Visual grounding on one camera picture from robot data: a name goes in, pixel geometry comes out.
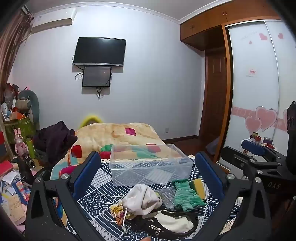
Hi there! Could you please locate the grey plush toy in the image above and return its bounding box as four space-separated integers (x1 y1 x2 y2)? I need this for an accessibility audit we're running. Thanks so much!
17 89 40 130

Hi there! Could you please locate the wooden wardrobe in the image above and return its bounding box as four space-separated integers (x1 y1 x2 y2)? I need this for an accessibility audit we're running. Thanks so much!
180 0 287 163

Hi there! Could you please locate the green bottle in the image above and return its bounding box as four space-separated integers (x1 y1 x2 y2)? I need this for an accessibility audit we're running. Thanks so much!
26 137 36 160

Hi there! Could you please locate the green knitted cloth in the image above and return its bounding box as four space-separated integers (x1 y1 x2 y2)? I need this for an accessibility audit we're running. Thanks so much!
172 179 207 212

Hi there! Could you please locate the beige patchwork blanket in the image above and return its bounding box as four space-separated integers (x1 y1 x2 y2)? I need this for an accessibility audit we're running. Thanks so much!
50 122 170 181

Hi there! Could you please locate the clear plastic storage box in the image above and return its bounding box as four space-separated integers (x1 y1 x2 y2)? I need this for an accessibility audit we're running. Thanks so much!
110 144 194 187

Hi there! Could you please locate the white heart print sliding door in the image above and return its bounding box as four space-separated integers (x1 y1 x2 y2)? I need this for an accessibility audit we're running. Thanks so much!
266 20 296 139
225 22 280 167

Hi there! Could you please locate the black camcorder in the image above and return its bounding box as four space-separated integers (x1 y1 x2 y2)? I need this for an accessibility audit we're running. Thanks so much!
22 153 36 168

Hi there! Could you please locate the grey patterned sock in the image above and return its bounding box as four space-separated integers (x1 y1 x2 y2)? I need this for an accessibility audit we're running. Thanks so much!
159 187 177 211

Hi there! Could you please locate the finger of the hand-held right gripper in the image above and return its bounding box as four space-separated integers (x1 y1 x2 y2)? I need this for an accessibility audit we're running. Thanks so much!
220 146 285 180
240 138 287 163

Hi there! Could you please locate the striped brown curtain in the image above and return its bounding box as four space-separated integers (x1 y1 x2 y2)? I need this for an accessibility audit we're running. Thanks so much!
0 10 33 88

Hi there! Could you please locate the gold patterned cloth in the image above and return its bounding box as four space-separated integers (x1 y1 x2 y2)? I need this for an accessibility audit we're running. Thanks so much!
110 204 136 226

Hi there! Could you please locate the pink rabbit toy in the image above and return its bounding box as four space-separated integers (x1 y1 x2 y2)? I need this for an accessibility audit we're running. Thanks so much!
14 128 29 155

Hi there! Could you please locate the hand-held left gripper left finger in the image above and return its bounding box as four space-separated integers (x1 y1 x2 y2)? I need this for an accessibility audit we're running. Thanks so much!
25 151 101 241

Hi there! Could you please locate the white and black garment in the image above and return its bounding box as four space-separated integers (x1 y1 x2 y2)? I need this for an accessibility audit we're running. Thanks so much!
132 207 199 239

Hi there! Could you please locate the yellow sponge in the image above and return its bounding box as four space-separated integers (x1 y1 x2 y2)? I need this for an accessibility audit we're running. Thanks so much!
190 178 206 200

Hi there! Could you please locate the black wall television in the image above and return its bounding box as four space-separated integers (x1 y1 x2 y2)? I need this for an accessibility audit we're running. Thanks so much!
73 37 127 67

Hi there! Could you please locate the small black wall monitor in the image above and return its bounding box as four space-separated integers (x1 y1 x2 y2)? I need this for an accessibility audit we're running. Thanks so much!
82 66 112 88

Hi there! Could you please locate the yellow ring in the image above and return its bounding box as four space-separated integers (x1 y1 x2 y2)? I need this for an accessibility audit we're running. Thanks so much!
80 113 103 129

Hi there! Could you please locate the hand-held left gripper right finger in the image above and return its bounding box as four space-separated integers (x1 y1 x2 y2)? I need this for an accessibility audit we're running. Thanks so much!
195 151 272 241

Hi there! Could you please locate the blue white patterned bedsheet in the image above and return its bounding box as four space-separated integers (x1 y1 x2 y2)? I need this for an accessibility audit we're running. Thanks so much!
54 160 243 241

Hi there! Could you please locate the green storage box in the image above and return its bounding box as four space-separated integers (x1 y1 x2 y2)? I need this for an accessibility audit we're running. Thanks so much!
4 116 36 145

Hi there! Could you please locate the brown wooden door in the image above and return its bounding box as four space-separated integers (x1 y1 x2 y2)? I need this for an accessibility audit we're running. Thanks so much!
203 50 228 139

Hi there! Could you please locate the white fabric cap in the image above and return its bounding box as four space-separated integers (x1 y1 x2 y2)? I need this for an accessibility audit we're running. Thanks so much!
122 184 162 216

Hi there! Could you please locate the white lace cloth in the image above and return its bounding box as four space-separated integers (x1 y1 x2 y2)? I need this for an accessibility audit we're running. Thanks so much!
220 218 238 234

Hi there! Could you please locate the red plastic bag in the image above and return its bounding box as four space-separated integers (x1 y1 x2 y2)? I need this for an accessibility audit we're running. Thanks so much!
5 83 20 105

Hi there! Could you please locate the dark purple garment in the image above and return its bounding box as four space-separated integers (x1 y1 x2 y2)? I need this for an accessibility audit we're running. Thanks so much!
33 121 78 165

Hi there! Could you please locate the white cord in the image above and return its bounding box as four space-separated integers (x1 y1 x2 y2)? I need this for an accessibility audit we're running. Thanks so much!
99 195 130 234

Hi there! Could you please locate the white air conditioner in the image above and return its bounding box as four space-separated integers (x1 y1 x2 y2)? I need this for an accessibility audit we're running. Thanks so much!
31 8 77 34

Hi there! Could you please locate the pile of papers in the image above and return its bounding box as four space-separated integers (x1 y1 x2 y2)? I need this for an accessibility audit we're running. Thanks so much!
0 169 31 232

